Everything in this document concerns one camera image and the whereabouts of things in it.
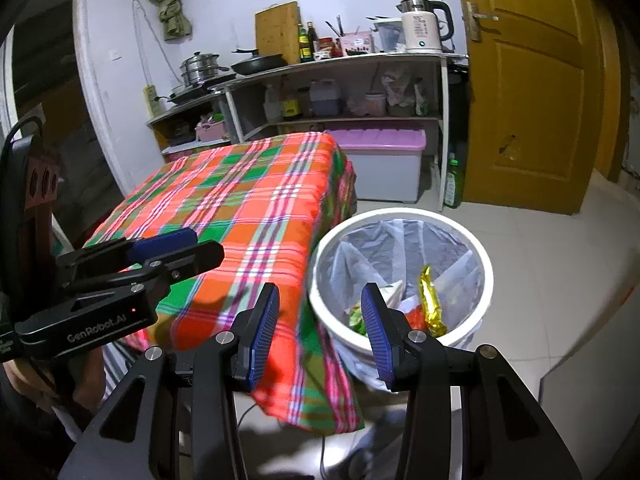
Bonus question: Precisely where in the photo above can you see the black frying pan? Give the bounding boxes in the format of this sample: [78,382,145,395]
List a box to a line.
[230,48,288,77]

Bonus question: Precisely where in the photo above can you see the metal door handle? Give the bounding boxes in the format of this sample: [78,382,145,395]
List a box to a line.
[464,1,500,42]

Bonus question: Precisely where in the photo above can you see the plaid tablecloth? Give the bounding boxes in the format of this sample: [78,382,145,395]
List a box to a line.
[82,131,366,435]

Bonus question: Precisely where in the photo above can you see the white round bin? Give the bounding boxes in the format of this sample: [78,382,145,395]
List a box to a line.
[309,207,495,361]

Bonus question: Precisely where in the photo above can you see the white plastic bottle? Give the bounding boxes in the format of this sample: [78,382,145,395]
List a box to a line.
[263,84,283,122]

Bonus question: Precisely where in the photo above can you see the black floor cable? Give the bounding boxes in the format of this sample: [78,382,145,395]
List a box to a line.
[235,400,331,480]

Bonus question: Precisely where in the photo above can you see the white trash bin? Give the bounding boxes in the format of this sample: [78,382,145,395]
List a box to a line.
[320,217,488,391]

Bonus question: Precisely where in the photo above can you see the black induction cooker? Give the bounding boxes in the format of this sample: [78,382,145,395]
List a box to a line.
[170,74,236,101]

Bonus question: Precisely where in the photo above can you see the white electric kettle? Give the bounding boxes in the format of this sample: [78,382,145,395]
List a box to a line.
[397,0,455,54]

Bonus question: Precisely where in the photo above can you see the brown wooden chair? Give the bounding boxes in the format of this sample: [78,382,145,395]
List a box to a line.
[22,154,65,261]

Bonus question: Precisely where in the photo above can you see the white metal shelf unit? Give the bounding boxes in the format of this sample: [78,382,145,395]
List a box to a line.
[207,51,469,211]

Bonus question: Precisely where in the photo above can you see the low wooden shelf unit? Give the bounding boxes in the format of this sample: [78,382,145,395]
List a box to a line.
[146,92,238,163]

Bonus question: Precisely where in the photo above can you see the green snack packet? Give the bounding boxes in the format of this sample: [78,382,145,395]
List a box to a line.
[347,305,368,336]

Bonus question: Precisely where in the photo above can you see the white wall cable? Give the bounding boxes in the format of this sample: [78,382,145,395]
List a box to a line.
[131,0,153,86]

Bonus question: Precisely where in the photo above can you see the stainless steamer pot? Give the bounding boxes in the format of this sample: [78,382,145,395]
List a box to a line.
[180,51,231,88]

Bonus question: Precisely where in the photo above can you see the crumpled plastic bags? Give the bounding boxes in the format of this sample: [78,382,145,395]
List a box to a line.
[381,75,431,117]

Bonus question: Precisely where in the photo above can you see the yellow label bottle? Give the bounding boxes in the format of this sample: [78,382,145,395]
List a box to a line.
[281,87,301,121]

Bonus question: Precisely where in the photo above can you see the hanging green cloth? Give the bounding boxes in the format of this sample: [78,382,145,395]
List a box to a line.
[141,0,193,41]

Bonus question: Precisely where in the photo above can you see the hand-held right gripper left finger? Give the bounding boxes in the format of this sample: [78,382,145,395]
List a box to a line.
[60,281,281,480]

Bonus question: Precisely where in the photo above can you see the shiny gold wrapper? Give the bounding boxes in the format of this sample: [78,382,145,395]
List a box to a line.
[419,265,448,338]

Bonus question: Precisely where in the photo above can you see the person's striped clothing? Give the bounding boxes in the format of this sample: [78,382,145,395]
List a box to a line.
[50,342,143,441]

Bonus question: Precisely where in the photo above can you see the bundle of dark utensils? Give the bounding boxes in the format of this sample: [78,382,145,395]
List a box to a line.
[325,15,361,38]

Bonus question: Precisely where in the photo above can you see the yellow wooden door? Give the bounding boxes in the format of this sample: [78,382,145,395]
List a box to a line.
[450,0,608,217]

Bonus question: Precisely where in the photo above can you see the wooden cutting board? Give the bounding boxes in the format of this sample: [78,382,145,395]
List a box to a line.
[254,4,302,66]

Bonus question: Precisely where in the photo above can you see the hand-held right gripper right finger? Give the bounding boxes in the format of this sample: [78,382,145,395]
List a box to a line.
[360,281,583,480]

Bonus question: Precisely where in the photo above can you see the pink utensil holder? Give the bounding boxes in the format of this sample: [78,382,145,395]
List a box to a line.
[340,32,376,57]

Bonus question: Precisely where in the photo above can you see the grey plastic jug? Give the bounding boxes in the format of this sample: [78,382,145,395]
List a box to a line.
[309,79,342,117]

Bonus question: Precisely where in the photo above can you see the purple lidded storage box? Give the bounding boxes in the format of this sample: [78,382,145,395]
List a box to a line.
[324,127,427,204]

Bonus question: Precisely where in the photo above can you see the clear lidded container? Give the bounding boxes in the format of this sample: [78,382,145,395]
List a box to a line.
[374,16,406,53]

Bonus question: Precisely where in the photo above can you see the pink basket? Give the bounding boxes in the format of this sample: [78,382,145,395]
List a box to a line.
[195,119,231,143]

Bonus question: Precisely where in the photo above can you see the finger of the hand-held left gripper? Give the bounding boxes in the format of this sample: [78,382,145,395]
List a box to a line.
[55,227,198,276]
[60,240,225,311]

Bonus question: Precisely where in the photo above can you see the gold and red packet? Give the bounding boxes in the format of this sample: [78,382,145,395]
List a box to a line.
[400,307,428,333]

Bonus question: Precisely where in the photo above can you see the cream printed card packet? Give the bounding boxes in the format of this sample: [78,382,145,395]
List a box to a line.
[382,280,407,308]

